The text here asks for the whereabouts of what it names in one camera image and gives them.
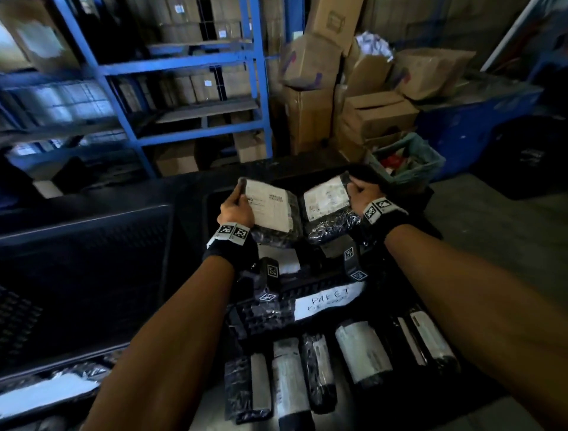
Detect person's left hand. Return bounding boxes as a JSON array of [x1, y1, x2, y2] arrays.
[[216, 186, 256, 230]]

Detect person's right hand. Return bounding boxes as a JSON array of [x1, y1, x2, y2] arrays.
[[346, 175, 385, 216]]

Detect person's left forearm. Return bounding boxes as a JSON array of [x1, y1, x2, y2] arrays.
[[82, 255, 236, 431]]

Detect person's right forearm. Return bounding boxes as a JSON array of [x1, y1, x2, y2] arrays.
[[383, 224, 568, 431]]

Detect black wristband with marker tags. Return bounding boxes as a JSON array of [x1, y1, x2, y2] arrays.
[[360, 197, 410, 245], [202, 221, 259, 272]]

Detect heap of crumpled trash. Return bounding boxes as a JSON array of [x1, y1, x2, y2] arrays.
[[377, 149, 416, 176]]

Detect teal plastic bin liner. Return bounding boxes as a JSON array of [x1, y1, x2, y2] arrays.
[[366, 131, 446, 185]]

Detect stack of small brown cartons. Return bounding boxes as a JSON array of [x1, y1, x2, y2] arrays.
[[0, 0, 289, 201]]

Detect pile of large cardboard boxes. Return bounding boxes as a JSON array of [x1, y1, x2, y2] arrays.
[[277, 0, 478, 163]]

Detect large blue container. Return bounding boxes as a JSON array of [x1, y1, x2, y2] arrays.
[[415, 84, 546, 181]]

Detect blue metal shelving rack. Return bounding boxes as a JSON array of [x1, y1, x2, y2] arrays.
[[0, 0, 307, 178]]

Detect bundle of white packets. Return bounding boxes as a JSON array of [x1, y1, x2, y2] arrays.
[[354, 31, 395, 61]]

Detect black plastic sack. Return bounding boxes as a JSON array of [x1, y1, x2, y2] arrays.
[[472, 115, 568, 201]]

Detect white pole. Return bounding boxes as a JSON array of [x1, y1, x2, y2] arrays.
[[480, 0, 546, 73]]

